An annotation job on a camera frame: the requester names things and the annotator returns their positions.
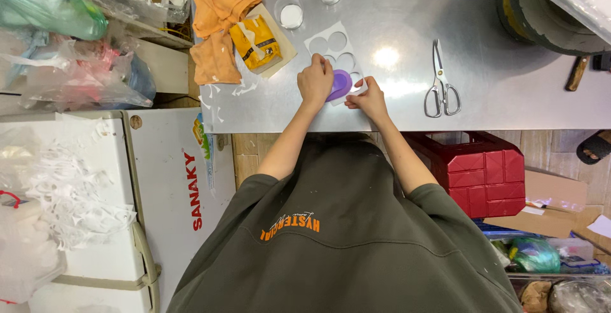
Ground person's right hand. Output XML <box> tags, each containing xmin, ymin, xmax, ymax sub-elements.
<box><xmin>345</xmin><ymin>76</ymin><xmax>388</xmax><ymax>119</ymax></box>

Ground black sandal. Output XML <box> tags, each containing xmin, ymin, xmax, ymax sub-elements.
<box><xmin>576</xmin><ymin>130</ymin><xmax>611</xmax><ymax>165</ymax></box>

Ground person's left hand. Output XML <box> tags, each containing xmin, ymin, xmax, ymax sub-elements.
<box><xmin>297</xmin><ymin>53</ymin><xmax>335</xmax><ymax>109</ymax></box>

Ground cardboard box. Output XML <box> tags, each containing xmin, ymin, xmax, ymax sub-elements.
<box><xmin>483</xmin><ymin>167</ymin><xmax>611</xmax><ymax>256</ymax></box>

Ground person's olive green shirt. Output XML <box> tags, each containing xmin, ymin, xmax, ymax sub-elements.
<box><xmin>166</xmin><ymin>132</ymin><xmax>524</xmax><ymax>313</ymax></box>

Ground orange cloth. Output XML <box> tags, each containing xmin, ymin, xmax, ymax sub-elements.
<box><xmin>189</xmin><ymin>0</ymin><xmax>263</xmax><ymax>86</ymax></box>

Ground white chest freezer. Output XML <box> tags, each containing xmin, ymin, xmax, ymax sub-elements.
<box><xmin>0</xmin><ymin>108</ymin><xmax>236</xmax><ymax>313</ymax></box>

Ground yellow packet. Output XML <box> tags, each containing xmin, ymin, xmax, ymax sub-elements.
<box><xmin>229</xmin><ymin>15</ymin><xmax>283</xmax><ymax>74</ymax></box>

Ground red plastic stool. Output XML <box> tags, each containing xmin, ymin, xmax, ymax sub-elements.
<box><xmin>402</xmin><ymin>131</ymin><xmax>526</xmax><ymax>219</ymax></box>

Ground wooden handle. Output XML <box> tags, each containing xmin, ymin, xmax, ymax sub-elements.
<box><xmin>565</xmin><ymin>55</ymin><xmax>591</xmax><ymax>92</ymax></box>

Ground beige paper envelope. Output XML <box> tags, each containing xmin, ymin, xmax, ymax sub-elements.
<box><xmin>244</xmin><ymin>3</ymin><xmax>298</xmax><ymax>79</ymax></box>

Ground heap of white paper scraps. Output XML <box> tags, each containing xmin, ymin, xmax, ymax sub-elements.
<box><xmin>21</xmin><ymin>129</ymin><xmax>138</xmax><ymax>251</ymax></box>

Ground white paper sheet with holes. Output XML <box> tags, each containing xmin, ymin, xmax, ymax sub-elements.
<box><xmin>304</xmin><ymin>21</ymin><xmax>369</xmax><ymax>107</ymax></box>

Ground silver scissors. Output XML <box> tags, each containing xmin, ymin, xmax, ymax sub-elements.
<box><xmin>424</xmin><ymin>39</ymin><xmax>462</xmax><ymax>118</ymax></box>

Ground large dark round pot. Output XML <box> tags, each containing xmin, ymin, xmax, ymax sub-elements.
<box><xmin>496</xmin><ymin>0</ymin><xmax>611</xmax><ymax>56</ymax></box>

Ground crate with bags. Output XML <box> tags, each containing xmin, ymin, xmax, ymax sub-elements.
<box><xmin>475</xmin><ymin>222</ymin><xmax>611</xmax><ymax>313</ymax></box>

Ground shelf with clear bags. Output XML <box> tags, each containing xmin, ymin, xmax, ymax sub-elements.
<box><xmin>72</xmin><ymin>0</ymin><xmax>194</xmax><ymax>49</ymax></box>

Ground green plastic bag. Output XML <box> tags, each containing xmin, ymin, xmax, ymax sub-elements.
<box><xmin>0</xmin><ymin>0</ymin><xmax>109</xmax><ymax>41</ymax></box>

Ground purple round cutter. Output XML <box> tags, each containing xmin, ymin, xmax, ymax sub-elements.
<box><xmin>326</xmin><ymin>69</ymin><xmax>353</xmax><ymax>103</ymax></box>

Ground clear bag with pink items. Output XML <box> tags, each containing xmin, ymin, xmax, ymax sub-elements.
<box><xmin>0</xmin><ymin>34</ymin><xmax>157</xmax><ymax>112</ymax></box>

